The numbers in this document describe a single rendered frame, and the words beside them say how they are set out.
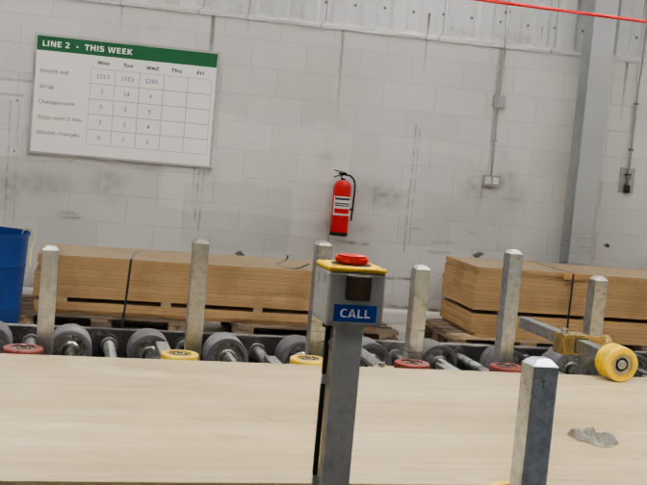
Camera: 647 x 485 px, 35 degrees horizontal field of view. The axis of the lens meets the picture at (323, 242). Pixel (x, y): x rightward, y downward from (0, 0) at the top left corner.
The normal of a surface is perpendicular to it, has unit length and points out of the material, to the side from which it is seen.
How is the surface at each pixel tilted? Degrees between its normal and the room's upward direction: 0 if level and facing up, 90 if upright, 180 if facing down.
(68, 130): 90
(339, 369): 90
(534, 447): 90
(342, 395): 90
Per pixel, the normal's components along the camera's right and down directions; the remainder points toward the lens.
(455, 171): 0.18, 0.10
